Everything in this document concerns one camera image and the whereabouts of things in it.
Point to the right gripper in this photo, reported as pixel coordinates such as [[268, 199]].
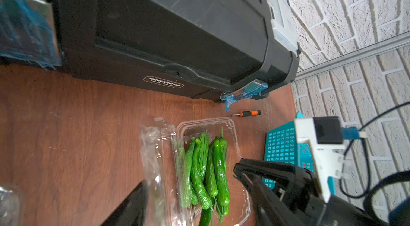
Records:
[[287, 195]]

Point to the black plastic toolbox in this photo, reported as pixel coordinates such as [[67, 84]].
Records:
[[201, 49]]

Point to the orange handled screwdriver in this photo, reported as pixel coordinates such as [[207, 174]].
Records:
[[247, 113]]

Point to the teal plastic basket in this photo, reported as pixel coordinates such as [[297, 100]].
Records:
[[281, 146]]

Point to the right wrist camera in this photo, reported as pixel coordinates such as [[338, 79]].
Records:
[[326, 138]]

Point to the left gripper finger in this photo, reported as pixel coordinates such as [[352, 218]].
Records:
[[132, 211]]

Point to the right corner metal post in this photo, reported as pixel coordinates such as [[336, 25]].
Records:
[[378, 48]]

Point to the peppers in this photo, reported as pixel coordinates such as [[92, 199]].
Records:
[[204, 176]]

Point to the clear clamshell container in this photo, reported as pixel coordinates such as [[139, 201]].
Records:
[[158, 142], [11, 205]]

